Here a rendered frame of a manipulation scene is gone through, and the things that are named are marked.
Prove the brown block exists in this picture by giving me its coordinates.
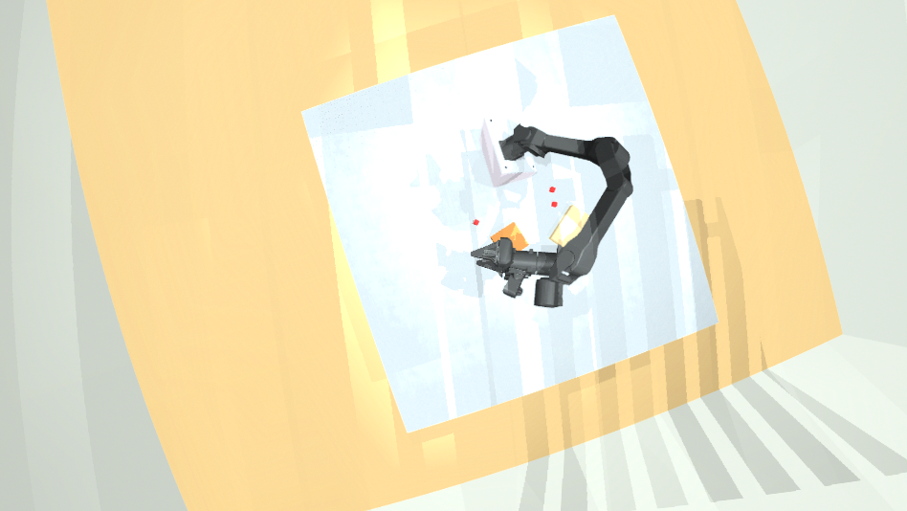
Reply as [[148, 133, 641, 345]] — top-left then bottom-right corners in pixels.
[[490, 221, 529, 251]]

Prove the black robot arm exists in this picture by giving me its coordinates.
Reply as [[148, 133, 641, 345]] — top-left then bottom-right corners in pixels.
[[498, 124, 633, 308]]

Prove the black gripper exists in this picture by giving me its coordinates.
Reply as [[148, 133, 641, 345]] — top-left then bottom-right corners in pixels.
[[471, 237, 537, 280]]

